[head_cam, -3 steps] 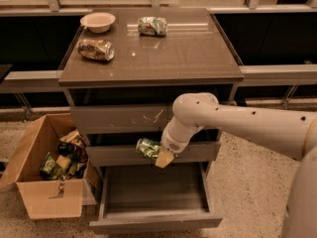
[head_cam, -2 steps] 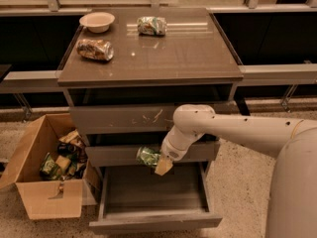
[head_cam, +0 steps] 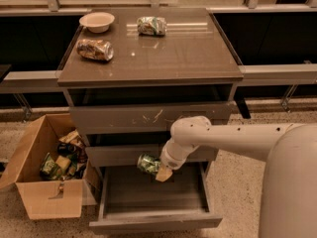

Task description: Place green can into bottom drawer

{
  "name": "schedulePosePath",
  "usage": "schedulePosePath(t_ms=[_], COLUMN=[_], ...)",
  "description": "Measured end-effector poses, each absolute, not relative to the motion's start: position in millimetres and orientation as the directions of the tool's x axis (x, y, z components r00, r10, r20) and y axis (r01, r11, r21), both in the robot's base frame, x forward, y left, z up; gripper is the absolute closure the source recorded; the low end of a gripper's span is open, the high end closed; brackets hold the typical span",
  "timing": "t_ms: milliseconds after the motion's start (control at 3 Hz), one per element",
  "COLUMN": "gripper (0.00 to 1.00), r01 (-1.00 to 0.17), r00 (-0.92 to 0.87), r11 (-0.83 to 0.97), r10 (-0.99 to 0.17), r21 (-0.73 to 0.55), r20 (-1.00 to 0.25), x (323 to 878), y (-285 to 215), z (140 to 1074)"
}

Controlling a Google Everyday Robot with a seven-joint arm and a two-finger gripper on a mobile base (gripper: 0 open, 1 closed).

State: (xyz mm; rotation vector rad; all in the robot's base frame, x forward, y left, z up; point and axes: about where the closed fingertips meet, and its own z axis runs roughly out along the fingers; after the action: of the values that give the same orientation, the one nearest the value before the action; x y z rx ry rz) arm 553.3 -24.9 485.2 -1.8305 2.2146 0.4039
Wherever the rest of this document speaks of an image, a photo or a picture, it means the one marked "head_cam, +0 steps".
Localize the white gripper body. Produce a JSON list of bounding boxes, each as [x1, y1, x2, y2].
[[160, 147, 186, 170]]

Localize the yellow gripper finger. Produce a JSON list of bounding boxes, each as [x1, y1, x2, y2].
[[156, 166, 172, 182]]

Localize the green soda can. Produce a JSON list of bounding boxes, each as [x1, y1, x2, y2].
[[137, 154, 160, 176]]

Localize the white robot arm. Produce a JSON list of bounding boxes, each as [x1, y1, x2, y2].
[[156, 116, 317, 238]]

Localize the grey open bottom drawer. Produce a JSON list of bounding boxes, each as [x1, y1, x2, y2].
[[89, 163, 222, 235]]

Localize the grey top drawer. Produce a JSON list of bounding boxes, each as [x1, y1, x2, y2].
[[69, 102, 232, 135]]

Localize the grey middle drawer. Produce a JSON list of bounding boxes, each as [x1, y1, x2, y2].
[[85, 144, 218, 167]]

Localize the grey drawer cabinet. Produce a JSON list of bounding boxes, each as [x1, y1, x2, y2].
[[56, 6, 245, 171]]

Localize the dark can in box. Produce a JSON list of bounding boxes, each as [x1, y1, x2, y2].
[[57, 143, 77, 156]]

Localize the brown crushed can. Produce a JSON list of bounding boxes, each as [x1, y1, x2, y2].
[[76, 39, 114, 61]]

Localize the white green crushed can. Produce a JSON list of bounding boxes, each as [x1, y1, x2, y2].
[[137, 16, 166, 36]]

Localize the tan snack packet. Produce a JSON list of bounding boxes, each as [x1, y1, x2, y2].
[[58, 130, 81, 144]]

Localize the open cardboard box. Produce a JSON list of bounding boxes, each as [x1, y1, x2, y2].
[[0, 113, 101, 220]]

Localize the green snack bag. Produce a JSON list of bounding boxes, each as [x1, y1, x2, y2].
[[40, 153, 62, 180]]

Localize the metal window railing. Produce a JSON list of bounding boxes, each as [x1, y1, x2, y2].
[[0, 63, 317, 94]]

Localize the white paper bowl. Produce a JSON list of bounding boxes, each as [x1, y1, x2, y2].
[[79, 12, 115, 34]]

